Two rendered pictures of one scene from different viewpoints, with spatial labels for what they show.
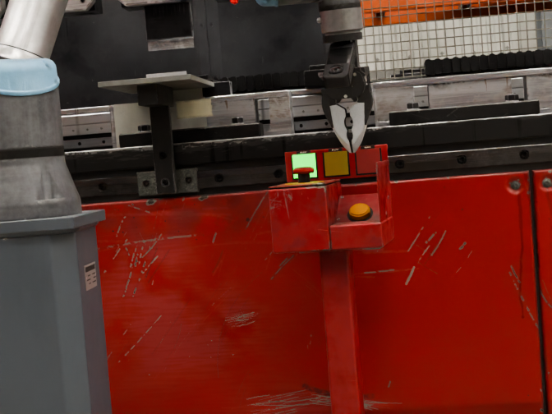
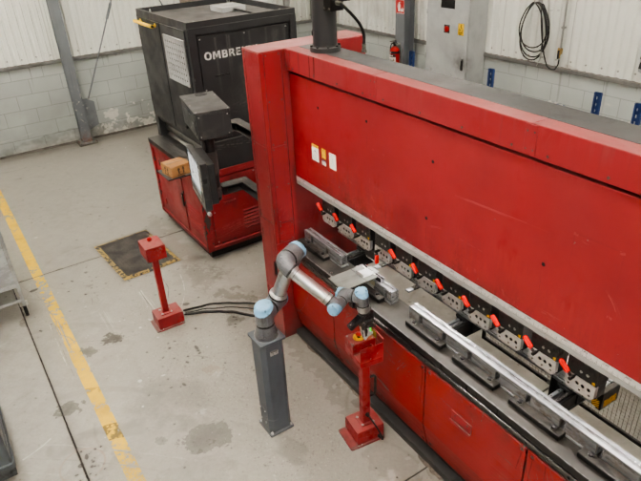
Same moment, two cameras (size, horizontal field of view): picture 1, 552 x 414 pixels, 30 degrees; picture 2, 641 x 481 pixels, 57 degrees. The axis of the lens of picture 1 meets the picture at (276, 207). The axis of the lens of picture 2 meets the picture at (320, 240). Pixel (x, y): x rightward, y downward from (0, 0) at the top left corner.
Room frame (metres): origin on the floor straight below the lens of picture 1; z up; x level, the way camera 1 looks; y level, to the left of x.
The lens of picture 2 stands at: (-0.03, -2.22, 3.09)
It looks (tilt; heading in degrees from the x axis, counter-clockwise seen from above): 29 degrees down; 52
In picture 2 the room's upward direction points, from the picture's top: 3 degrees counter-clockwise
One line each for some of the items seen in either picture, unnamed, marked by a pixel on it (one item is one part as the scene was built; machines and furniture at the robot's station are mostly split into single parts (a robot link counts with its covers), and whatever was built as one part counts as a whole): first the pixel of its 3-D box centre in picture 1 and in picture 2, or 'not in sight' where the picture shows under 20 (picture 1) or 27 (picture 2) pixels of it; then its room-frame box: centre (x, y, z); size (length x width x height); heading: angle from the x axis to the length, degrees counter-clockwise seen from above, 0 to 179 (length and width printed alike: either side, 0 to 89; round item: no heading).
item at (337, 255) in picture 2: not in sight; (325, 246); (2.30, 0.74, 0.92); 0.50 x 0.06 x 0.10; 83
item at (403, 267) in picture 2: not in sight; (408, 260); (2.19, -0.17, 1.26); 0.15 x 0.09 x 0.17; 83
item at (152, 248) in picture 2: not in sight; (159, 282); (1.46, 1.95, 0.41); 0.25 x 0.20 x 0.83; 173
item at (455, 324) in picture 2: not in sight; (477, 317); (2.55, -0.44, 0.81); 0.64 x 0.08 x 0.14; 173
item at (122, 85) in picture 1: (158, 85); (352, 278); (2.09, 0.22, 1.00); 0.26 x 0.18 x 0.01; 173
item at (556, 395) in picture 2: not in sight; (581, 386); (2.46, -1.19, 0.81); 0.64 x 0.08 x 0.14; 173
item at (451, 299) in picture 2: not in sight; (457, 291); (2.15, -0.57, 1.26); 0.15 x 0.09 x 0.17; 83
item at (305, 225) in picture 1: (331, 197); (363, 345); (1.89, -0.10, 0.75); 0.20 x 0.16 x 0.18; 76
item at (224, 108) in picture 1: (202, 120); (376, 283); (2.23, 0.14, 0.92); 0.39 x 0.06 x 0.10; 83
